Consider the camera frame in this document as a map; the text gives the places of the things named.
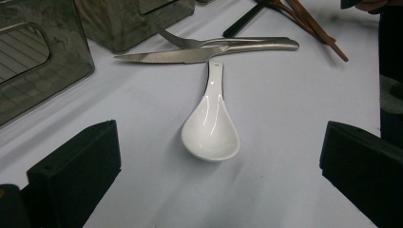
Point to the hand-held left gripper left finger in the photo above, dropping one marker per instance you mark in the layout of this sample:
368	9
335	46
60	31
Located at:
76	177

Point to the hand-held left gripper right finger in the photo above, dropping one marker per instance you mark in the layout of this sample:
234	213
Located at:
364	171

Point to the brown wooden chopstick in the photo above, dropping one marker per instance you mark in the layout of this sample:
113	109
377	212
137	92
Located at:
320	30

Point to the black chopstick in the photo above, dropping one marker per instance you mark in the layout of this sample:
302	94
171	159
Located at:
244	24
238	22

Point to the grey translucent bin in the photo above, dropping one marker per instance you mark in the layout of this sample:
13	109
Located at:
47	63
126	28

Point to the white ceramic spoon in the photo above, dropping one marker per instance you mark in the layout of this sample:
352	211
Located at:
210	133

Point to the white table cover sheet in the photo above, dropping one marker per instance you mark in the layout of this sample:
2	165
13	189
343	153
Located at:
285	110

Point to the steel fork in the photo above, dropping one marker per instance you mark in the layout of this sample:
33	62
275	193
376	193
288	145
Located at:
221	41

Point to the steel knife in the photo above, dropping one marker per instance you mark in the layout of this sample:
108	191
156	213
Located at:
177	57

